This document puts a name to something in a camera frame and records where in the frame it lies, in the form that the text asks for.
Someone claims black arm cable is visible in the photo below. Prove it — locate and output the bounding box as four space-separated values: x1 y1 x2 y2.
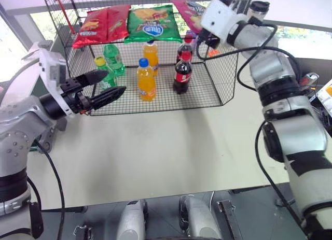
255 120 308 227
33 140 65 240

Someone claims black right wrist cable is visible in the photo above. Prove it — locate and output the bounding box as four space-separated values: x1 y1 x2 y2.
196 22 301 92

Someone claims white orange printed box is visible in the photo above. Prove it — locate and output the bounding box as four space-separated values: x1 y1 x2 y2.
315 80 332 111

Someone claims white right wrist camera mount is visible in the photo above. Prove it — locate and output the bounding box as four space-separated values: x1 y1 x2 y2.
201 0 247 44

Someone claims black metal bracket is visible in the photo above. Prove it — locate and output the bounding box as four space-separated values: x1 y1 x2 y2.
216 198 245 240

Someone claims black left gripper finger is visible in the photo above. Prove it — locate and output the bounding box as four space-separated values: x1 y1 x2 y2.
90 86 127 111
75 69 109 90

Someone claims silver rounded robot housing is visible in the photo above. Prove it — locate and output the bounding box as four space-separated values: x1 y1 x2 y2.
116 200 149 240
178 194 223 240

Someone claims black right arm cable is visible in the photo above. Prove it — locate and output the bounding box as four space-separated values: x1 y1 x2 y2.
255 120 308 227

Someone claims silver travel mug black lid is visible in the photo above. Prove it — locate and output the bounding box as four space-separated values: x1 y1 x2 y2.
248 1 271 22

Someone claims black wire mesh rack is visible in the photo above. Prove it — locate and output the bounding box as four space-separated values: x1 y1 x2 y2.
41 0 256 117

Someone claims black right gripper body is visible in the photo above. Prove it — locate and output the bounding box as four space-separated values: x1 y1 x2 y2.
198 29 221 50

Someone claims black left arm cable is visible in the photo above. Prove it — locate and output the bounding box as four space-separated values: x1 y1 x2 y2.
33 140 65 240

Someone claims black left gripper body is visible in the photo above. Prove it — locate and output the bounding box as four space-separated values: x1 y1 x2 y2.
60 78 92 114

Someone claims green soda bottle yellow cap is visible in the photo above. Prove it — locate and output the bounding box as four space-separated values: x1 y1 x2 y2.
93 56 118 92

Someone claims red rod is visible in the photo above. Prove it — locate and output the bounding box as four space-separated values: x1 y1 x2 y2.
54 0 76 35

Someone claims orange soda bottle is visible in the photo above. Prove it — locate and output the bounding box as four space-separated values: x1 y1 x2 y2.
136 58 157 102
143 40 160 76

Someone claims cola bottle red cap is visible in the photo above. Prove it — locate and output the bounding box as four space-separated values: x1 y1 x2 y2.
176 37 194 65
172 51 193 95

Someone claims pink chip bag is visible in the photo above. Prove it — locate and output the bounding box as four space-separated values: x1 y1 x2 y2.
170 0 209 35

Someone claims green chip bag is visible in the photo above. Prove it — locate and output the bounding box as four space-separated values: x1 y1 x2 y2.
123 4 183 45

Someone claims red chip bag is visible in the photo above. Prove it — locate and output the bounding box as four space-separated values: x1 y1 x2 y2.
72 9 108 50
106 4 131 43

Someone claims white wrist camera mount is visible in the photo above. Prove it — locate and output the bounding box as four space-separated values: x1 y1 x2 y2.
38 48 76 119
201 0 247 44

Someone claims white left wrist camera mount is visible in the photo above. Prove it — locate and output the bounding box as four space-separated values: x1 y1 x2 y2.
38 48 76 119

